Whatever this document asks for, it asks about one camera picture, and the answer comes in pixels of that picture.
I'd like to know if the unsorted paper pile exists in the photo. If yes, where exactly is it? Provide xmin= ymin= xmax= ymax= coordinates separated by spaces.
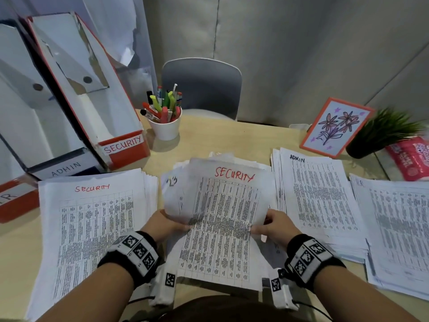
xmin=160 ymin=151 xmax=286 ymax=292

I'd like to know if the security paper pile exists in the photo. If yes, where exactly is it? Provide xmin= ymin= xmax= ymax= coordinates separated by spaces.
xmin=26 ymin=168 xmax=159 ymax=321

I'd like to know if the black right camera cable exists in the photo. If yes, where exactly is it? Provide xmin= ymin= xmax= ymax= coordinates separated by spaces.
xmin=291 ymin=300 xmax=332 ymax=321

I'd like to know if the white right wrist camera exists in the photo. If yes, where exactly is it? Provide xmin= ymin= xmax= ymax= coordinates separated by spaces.
xmin=269 ymin=267 xmax=299 ymax=311

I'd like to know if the admin paper pile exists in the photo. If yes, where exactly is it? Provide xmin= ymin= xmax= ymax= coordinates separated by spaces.
xmin=270 ymin=147 xmax=369 ymax=264

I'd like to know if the black admin file box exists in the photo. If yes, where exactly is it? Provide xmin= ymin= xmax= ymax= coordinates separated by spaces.
xmin=0 ymin=20 xmax=106 ymax=182

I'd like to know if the paper sheet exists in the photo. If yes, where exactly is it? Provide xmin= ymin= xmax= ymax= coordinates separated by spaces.
xmin=162 ymin=157 xmax=277 ymax=292

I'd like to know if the HR paper pile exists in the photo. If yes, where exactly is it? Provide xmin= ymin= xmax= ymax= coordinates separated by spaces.
xmin=349 ymin=173 xmax=429 ymax=301

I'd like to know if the grey chair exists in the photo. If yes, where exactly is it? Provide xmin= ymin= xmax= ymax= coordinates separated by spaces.
xmin=160 ymin=57 xmax=243 ymax=121

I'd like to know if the person's left hand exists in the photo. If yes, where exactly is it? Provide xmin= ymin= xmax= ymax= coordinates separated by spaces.
xmin=140 ymin=209 xmax=191 ymax=245

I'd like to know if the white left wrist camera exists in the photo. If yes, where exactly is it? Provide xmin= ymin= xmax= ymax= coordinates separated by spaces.
xmin=149 ymin=263 xmax=177 ymax=305

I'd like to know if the black right wristband with markers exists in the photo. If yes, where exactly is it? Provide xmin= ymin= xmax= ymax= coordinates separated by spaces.
xmin=284 ymin=233 xmax=346 ymax=292

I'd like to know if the person's right forearm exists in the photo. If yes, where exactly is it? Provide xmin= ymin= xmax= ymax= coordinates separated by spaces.
xmin=313 ymin=266 xmax=420 ymax=322

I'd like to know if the orange framed flower drawing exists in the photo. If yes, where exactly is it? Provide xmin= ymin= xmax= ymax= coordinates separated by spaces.
xmin=299 ymin=97 xmax=376 ymax=159

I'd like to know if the black left wristband with markers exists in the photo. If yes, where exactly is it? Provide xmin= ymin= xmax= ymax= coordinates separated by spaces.
xmin=97 ymin=230 xmax=160 ymax=289

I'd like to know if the white pen cup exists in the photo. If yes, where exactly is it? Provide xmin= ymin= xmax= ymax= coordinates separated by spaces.
xmin=147 ymin=109 xmax=183 ymax=141

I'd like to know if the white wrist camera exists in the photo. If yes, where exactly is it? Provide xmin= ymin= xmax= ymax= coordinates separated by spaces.
xmin=269 ymin=267 xmax=299 ymax=311
xmin=149 ymin=263 xmax=177 ymax=305

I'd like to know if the person's right hand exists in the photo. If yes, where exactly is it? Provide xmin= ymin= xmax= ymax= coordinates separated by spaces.
xmin=250 ymin=208 xmax=302 ymax=250

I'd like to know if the person's left forearm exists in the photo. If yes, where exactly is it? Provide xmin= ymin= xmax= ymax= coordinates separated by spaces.
xmin=37 ymin=263 xmax=135 ymax=322

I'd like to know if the person's dark shirt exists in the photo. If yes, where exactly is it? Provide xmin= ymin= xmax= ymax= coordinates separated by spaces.
xmin=120 ymin=296 xmax=302 ymax=322

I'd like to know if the red white paper towel pack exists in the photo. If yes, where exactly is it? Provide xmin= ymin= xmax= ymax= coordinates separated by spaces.
xmin=377 ymin=136 xmax=429 ymax=182

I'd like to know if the green plant in black pot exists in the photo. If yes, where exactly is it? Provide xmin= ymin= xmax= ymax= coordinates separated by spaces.
xmin=345 ymin=107 xmax=426 ymax=160

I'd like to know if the bunch of coloured markers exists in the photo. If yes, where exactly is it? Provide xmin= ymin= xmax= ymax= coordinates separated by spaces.
xmin=139 ymin=83 xmax=183 ymax=124

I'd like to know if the black wristband with markers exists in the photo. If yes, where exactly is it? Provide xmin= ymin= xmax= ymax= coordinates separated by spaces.
xmin=284 ymin=233 xmax=346 ymax=292
xmin=97 ymin=230 xmax=160 ymax=289

